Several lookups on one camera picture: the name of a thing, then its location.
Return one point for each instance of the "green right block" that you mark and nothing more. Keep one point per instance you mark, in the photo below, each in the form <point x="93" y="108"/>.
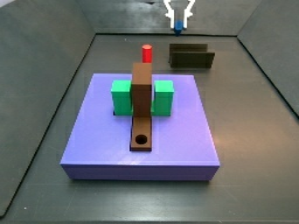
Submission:
<point x="163" y="97"/>

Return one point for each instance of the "red cylinder peg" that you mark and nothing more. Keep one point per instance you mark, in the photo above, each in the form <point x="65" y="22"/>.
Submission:
<point x="147" y="54"/>

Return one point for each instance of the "green left block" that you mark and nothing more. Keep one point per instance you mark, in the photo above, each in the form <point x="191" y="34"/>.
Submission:
<point x="121" y="92"/>

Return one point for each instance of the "brown T-shaped block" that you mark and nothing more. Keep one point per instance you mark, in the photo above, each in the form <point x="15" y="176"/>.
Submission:
<point x="142" y="103"/>

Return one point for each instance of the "blue stepped peg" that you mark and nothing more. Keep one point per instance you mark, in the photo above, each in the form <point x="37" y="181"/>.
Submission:
<point x="178" y="27"/>

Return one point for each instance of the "green block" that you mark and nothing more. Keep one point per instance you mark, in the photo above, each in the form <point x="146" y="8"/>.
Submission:
<point x="163" y="97"/>
<point x="121" y="92"/>

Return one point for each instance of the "black angled fixture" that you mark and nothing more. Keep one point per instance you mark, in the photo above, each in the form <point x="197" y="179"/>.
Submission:
<point x="190" y="56"/>

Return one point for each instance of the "purple base block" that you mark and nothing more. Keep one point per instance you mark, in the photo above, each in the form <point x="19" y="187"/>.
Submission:
<point x="106" y="151"/>

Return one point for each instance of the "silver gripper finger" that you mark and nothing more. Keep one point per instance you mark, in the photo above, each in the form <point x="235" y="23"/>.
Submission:
<point x="170" y="12"/>
<point x="187" y="13"/>

